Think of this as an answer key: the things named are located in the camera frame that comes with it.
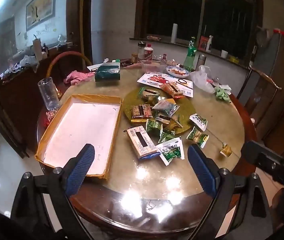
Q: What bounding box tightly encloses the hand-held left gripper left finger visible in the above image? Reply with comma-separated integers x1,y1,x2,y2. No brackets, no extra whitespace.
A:
11,144,95,240

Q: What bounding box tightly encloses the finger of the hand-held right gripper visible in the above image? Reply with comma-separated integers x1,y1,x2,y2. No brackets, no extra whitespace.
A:
241,140,284,188

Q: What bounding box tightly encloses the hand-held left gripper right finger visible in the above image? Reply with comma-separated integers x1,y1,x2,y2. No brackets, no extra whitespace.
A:
187,144,280,240

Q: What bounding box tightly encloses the white green sachet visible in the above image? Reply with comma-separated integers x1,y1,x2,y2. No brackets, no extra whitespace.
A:
156,137,185,166
189,113,208,132

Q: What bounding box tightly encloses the gold-edged cardboard box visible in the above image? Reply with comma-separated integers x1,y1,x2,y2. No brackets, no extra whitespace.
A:
35,94,122,180

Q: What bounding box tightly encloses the gold snack packet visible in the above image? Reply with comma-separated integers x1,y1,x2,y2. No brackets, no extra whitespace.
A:
154,115,182,130

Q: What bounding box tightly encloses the round cracker packet black label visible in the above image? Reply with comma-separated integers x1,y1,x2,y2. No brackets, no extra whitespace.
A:
127,126,159,160

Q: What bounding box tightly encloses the white printed snack packet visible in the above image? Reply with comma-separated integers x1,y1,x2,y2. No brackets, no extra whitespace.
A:
152,99,180,118

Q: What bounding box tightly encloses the brown cracker packet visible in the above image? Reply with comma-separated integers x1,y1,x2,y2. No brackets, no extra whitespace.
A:
131,104,153,123

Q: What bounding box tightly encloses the orange snack packet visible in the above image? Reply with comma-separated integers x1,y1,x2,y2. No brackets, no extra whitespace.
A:
161,82,185,98

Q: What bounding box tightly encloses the green beige snack packet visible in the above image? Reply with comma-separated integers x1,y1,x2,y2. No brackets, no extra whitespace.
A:
138,87,160,103

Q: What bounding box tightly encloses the small gold wrapper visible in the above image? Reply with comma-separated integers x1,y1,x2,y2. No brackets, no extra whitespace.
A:
220,142,232,157

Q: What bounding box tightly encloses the red snack box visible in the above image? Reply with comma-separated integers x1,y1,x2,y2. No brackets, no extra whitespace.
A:
46,109,57,124

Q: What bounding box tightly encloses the gold round turntable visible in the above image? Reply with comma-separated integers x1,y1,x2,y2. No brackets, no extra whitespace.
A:
122,88,197,133

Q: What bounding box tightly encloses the green cloth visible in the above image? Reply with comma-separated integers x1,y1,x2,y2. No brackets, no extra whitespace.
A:
214,85,232,103

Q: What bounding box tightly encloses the wooden chair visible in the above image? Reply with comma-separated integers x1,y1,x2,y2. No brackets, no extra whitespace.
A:
236,64,282,100

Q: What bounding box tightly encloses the glass mug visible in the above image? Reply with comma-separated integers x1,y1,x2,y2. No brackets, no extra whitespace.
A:
37,77,60,111

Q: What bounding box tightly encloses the white plastic bag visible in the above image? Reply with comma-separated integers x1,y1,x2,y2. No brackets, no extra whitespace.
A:
190,65,215,93

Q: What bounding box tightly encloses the pink cloth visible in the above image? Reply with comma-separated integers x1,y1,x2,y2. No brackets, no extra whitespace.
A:
63,71,95,85

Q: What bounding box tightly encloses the dark wooden sideboard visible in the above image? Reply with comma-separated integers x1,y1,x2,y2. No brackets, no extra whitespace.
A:
0,45,82,158

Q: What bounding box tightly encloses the blue white bowl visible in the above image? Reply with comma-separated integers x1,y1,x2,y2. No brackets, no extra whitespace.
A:
165,65,190,78

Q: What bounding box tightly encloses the green tissue box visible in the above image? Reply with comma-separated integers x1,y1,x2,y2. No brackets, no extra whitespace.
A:
94,62,121,82

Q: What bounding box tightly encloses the printed leaflet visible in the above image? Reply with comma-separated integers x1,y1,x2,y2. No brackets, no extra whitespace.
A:
137,72,194,98

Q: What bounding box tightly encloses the white paper sheet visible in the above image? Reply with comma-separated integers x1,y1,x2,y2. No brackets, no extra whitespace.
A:
87,64,107,72

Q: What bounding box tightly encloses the steel thermos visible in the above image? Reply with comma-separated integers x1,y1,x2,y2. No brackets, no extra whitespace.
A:
196,54,207,72

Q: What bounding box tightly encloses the green plastic bottle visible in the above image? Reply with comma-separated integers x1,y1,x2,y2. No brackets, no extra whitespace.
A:
183,37,197,72

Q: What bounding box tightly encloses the clear plastic container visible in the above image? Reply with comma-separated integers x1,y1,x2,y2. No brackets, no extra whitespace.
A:
141,61,161,73

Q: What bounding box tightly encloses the red yellow hoop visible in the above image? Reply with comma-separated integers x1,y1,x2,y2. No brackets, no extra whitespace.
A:
46,51,92,77

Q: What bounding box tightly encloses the white spray bottle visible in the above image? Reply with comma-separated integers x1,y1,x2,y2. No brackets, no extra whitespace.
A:
206,35,214,53

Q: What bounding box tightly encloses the white liquor bottle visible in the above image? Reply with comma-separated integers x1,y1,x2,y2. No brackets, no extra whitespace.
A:
143,44,153,62

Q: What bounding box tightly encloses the white jug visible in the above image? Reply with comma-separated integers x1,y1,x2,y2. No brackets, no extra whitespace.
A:
33,38,43,61

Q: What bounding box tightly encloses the glass jar black lid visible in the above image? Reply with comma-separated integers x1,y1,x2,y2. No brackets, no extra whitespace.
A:
137,42,146,63

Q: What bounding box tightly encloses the white paper roll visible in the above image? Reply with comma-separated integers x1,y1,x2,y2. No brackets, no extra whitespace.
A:
171,23,178,43

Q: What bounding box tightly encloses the dark window wooden frame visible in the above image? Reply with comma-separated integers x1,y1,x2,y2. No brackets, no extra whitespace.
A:
134,0,264,53

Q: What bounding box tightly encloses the framed wall painting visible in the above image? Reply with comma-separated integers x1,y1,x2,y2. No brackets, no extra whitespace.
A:
26,0,58,32

